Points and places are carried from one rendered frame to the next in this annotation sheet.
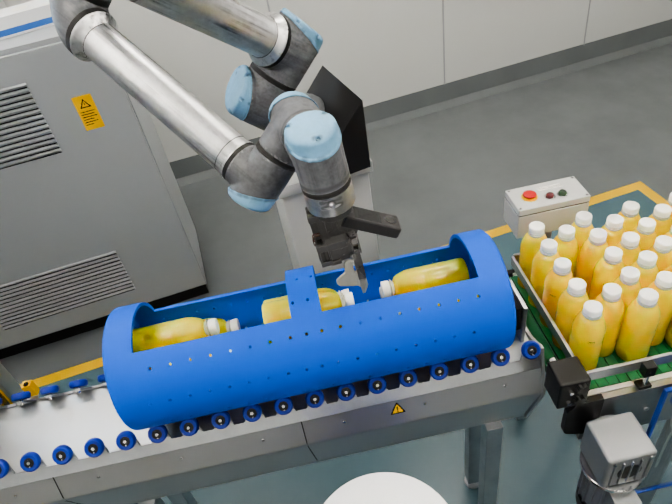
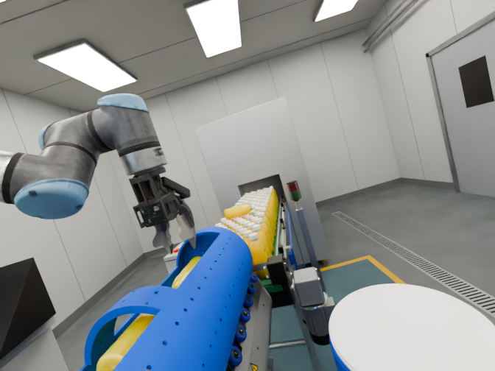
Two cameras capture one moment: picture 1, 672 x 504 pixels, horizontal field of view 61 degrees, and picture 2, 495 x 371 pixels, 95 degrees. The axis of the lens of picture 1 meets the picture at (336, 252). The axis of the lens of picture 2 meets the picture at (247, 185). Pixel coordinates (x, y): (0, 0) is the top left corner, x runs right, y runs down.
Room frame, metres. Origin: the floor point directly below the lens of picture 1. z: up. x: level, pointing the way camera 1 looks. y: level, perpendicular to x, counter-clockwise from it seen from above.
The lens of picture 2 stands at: (0.52, 0.46, 1.42)
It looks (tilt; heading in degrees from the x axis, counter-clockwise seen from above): 5 degrees down; 283
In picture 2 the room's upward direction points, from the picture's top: 17 degrees counter-clockwise
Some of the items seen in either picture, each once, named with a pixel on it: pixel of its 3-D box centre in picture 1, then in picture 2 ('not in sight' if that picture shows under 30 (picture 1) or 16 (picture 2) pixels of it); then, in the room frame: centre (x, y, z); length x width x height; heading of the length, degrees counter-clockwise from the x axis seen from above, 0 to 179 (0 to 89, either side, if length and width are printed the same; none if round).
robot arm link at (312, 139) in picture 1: (317, 154); (129, 125); (0.85, 0.00, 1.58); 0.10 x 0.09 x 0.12; 11
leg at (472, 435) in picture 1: (473, 436); not in sight; (0.98, -0.33, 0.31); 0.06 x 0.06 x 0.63; 2
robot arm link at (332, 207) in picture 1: (329, 195); (146, 162); (0.84, -0.01, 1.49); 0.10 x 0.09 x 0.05; 2
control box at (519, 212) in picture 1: (545, 207); (183, 255); (1.21, -0.60, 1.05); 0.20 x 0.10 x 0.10; 92
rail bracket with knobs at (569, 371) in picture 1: (566, 382); (276, 270); (0.72, -0.45, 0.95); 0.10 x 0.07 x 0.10; 2
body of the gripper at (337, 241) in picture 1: (335, 229); (156, 196); (0.84, -0.01, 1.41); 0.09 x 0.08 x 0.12; 91
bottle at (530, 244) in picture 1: (533, 257); not in sight; (1.08, -0.52, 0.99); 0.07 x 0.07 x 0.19
